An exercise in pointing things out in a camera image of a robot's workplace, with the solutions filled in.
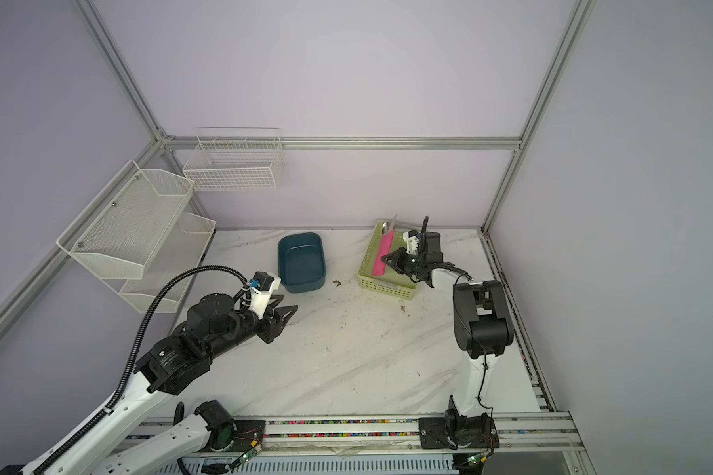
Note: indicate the knife with teal handle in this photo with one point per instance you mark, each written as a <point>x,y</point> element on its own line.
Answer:
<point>392,224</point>

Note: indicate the pink paper napkin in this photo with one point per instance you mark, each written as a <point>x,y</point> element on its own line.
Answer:
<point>384,248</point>

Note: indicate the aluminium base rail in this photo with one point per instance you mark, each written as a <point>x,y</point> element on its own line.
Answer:
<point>356,435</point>

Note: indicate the white wire wall basket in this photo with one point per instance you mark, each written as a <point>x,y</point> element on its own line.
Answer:
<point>236,159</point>

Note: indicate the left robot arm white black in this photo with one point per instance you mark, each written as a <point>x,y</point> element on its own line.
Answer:
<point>212,327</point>

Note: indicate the light green perforated basket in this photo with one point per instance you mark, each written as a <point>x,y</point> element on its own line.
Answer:
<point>390,282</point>

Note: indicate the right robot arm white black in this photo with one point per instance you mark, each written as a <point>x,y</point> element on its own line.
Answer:
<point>483,330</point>

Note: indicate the white mesh two-tier shelf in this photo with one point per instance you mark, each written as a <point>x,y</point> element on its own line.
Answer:
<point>139,233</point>

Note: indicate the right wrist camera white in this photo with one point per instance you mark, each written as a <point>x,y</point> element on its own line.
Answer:
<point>413,240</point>

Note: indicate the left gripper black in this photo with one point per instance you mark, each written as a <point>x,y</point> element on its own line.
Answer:
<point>271,327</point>

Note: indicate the dark teal plastic tub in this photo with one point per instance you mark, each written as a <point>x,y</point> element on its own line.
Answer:
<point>301,262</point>

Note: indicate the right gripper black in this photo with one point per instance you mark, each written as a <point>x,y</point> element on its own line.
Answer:
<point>398,264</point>

